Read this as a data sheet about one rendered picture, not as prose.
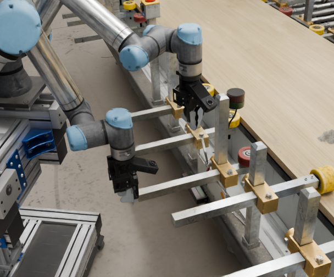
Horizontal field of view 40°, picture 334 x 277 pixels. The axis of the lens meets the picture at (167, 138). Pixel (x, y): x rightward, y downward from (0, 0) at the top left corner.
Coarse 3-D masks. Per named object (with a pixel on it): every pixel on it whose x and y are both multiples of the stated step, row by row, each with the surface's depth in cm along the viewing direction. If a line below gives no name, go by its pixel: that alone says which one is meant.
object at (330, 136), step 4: (324, 132) 169; (328, 132) 170; (332, 132) 167; (320, 136) 168; (324, 136) 166; (328, 136) 167; (332, 136) 167; (320, 140) 166; (324, 140) 166; (328, 140) 166; (332, 140) 165
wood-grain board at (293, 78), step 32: (160, 0) 303; (192, 0) 300; (224, 0) 297; (256, 0) 295; (224, 32) 253; (256, 32) 251; (288, 32) 249; (224, 64) 221; (256, 64) 220; (288, 64) 218; (320, 64) 216; (256, 96) 195; (288, 96) 194; (320, 96) 193; (256, 128) 175; (288, 128) 174; (320, 128) 173; (288, 160) 158; (320, 160) 157
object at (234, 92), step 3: (228, 90) 152; (231, 90) 152; (234, 90) 151; (237, 90) 151; (240, 90) 151; (228, 93) 150; (231, 93) 150; (234, 93) 150; (237, 93) 150; (240, 93) 150; (243, 93) 150; (231, 102) 150; (240, 102) 150; (234, 114) 155; (234, 117) 156; (231, 120) 156
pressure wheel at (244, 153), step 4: (244, 148) 164; (248, 148) 164; (240, 152) 162; (244, 152) 162; (248, 152) 161; (240, 156) 160; (244, 156) 160; (248, 156) 161; (240, 160) 161; (244, 160) 159; (248, 160) 159; (244, 164) 160; (248, 164) 160
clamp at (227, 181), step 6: (228, 162) 164; (216, 168) 163; (222, 168) 161; (228, 168) 161; (222, 174) 159; (234, 174) 158; (222, 180) 160; (228, 180) 158; (234, 180) 159; (228, 186) 160
